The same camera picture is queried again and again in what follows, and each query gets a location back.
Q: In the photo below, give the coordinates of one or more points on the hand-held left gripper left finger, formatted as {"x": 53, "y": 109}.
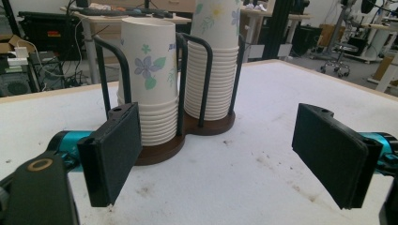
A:
{"x": 109, "y": 156}

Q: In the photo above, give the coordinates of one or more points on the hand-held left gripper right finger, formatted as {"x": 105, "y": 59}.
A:
{"x": 331, "y": 156}

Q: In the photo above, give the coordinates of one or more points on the short stack of floral paper cups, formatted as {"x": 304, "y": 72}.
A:
{"x": 147, "y": 47}

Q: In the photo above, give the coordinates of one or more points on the white table leg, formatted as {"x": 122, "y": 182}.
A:
{"x": 388, "y": 75}

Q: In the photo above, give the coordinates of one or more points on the wheeled stool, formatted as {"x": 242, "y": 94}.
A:
{"x": 341, "y": 51}

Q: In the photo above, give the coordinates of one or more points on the black computer tower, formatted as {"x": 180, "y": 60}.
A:
{"x": 14, "y": 84}

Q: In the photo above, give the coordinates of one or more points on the tall stack of floral paper cups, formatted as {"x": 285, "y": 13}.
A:
{"x": 216, "y": 78}

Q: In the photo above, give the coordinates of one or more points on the white power adapter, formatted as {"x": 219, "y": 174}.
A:
{"x": 19, "y": 53}

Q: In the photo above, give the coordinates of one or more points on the black equipment case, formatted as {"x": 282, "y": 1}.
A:
{"x": 47, "y": 34}

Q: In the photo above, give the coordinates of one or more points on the black keyboard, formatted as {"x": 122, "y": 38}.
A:
{"x": 125, "y": 12}

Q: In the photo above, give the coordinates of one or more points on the cardboard box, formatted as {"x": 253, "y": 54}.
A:
{"x": 7, "y": 45}

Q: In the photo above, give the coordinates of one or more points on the black metal post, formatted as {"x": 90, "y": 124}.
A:
{"x": 277, "y": 28}

